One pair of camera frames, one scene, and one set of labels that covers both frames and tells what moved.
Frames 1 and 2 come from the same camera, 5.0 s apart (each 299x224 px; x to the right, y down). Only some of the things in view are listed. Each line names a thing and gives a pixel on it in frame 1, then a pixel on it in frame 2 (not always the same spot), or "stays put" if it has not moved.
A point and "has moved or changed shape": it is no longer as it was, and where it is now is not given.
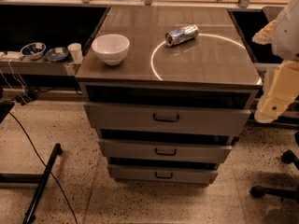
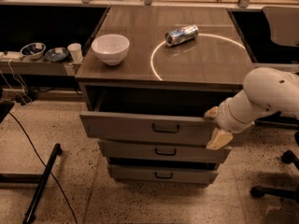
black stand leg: (33, 178) stays put
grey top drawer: (168, 116) has moved or changed shape
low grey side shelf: (38, 67) stays put
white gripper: (287, 35) → (224, 116)
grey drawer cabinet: (168, 90) stays put
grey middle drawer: (164, 150) stays put
